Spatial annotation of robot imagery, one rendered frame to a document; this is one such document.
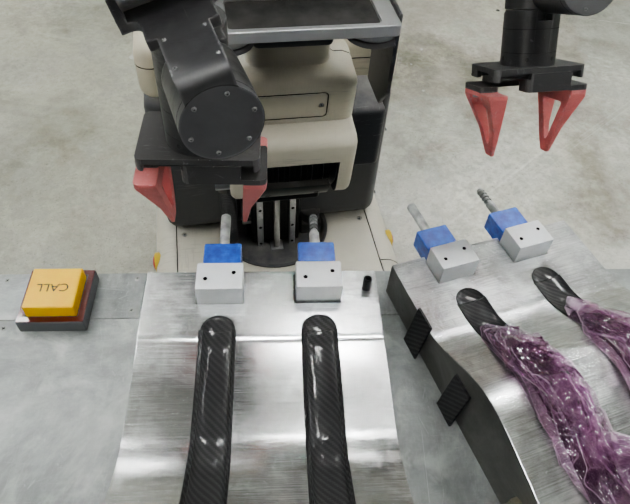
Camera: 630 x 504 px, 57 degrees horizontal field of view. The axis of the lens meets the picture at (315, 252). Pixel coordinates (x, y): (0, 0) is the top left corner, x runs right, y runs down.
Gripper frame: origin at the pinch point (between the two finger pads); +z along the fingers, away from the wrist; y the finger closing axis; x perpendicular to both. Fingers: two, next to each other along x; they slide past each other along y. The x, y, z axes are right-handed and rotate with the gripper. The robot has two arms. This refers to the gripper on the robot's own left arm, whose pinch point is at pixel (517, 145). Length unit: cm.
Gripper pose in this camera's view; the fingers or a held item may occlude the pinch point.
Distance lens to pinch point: 72.7
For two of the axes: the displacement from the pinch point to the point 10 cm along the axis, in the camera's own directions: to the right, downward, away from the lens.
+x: -1.8, -4.0, 9.0
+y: 9.8, -1.1, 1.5
